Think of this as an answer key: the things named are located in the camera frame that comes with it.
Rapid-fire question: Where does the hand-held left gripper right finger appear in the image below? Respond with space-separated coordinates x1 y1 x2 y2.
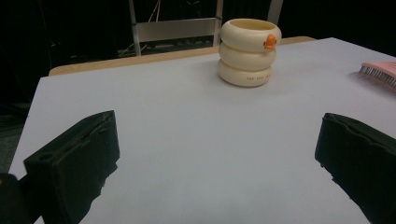
315 112 396 224

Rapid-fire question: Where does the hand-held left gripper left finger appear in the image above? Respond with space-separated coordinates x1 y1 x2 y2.
23 110 120 224

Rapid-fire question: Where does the cream ringed cup with duck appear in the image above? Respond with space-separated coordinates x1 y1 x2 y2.
217 18 283 88

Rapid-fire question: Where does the white table mat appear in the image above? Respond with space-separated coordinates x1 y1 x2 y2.
8 36 396 224

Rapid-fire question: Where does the white metal stand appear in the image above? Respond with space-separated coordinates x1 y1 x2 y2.
128 0 284 57

